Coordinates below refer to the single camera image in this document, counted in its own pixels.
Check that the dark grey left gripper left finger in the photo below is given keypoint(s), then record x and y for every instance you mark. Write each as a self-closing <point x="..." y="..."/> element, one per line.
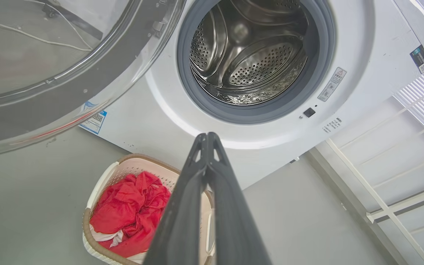
<point x="182" y="221"/>

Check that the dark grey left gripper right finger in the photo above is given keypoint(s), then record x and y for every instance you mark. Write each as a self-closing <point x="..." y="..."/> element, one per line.
<point x="234" y="228"/>

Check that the round black glass washer door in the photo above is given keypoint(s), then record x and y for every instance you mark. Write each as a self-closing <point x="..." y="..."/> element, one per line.
<point x="87" y="88"/>

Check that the black door latch socket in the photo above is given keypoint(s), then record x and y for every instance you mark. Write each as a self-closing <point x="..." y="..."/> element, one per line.
<point x="309" y="112"/>

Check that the white front-load washing machine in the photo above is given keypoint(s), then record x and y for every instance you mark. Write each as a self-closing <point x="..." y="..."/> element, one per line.
<point x="363" y="55"/>

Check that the red and white garment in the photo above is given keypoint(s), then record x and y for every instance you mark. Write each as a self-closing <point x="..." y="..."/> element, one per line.
<point x="123" y="209"/>

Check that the cream plastic laundry basket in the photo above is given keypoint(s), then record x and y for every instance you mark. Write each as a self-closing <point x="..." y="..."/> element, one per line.
<point x="138" y="163"/>

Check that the blue energy label sticker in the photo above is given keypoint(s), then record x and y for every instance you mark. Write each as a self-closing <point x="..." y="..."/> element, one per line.
<point x="95" y="124"/>

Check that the small printed text sticker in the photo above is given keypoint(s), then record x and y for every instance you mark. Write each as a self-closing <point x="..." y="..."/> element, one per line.
<point x="332" y="125"/>

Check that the stainless steel washer drum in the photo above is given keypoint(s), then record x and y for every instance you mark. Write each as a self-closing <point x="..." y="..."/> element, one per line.
<point x="256" y="59"/>

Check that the grey warning sticker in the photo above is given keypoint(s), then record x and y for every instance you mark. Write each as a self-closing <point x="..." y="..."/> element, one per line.
<point x="332" y="84"/>

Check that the black label sticker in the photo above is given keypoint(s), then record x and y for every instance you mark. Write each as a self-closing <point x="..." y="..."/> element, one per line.
<point x="421" y="59"/>

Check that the white metal rack frame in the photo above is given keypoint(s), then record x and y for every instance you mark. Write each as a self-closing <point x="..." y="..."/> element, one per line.
<point x="377" y="200"/>

